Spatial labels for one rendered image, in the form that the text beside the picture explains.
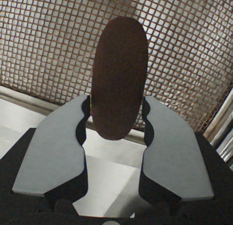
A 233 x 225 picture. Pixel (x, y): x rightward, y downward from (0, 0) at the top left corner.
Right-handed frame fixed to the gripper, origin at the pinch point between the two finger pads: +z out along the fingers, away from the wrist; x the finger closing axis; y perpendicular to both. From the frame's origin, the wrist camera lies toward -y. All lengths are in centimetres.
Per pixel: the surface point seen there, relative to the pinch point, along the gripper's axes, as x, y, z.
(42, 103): -8.3, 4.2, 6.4
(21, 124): -12.2, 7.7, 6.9
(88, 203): -6.9, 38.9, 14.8
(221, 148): 16.6, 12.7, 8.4
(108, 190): -1.5, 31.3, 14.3
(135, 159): 2.6, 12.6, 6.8
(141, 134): 3.0, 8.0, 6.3
